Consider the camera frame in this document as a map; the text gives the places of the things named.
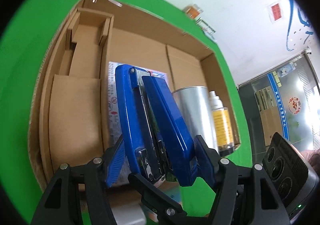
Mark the printed paper booklet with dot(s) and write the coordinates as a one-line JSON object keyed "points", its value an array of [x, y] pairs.
{"points": [[117, 105]]}

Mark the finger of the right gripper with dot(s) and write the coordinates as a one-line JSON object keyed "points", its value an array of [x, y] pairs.
{"points": [[166, 209]]}

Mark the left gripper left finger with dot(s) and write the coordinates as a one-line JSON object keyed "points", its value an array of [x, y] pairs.
{"points": [[60, 202]]}

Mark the yellow label spray bottle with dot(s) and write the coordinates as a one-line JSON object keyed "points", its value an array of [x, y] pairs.
{"points": [[222, 125]]}

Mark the silver metal can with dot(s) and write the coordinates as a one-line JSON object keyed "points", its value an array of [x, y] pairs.
{"points": [[195, 109]]}

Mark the narrow cardboard insert box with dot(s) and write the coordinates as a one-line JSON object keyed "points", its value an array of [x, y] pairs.
{"points": [[73, 106]]}

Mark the large cardboard tray box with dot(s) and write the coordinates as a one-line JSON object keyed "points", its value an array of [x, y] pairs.
{"points": [[140, 39]]}

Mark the blue stapler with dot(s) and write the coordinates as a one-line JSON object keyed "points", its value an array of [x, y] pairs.
{"points": [[176, 139]]}

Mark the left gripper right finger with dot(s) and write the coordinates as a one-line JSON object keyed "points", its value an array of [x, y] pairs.
{"points": [[243, 195]]}

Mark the green table cloth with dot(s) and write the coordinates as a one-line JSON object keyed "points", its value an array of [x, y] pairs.
{"points": [[23, 45]]}

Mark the orange small box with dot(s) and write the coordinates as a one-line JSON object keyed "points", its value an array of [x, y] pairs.
{"points": [[192, 11]]}

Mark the glass door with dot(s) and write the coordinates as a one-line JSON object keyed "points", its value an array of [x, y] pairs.
{"points": [[285, 100]]}

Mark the red wall sign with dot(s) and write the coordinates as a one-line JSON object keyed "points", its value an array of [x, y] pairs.
{"points": [[275, 12]]}

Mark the black camera module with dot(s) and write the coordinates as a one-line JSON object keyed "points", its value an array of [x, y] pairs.
{"points": [[291, 174]]}

